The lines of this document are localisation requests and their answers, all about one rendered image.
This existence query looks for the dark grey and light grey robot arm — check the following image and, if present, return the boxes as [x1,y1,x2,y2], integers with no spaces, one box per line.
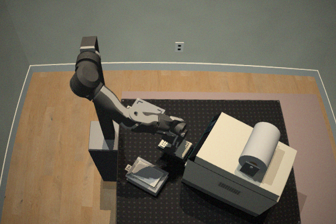
[70,46,187,137]

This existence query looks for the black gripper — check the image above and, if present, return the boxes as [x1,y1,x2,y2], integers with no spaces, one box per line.
[162,130,188,156]

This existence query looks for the beige foil roll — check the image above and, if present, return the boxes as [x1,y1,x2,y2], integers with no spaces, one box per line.
[238,122,281,174]

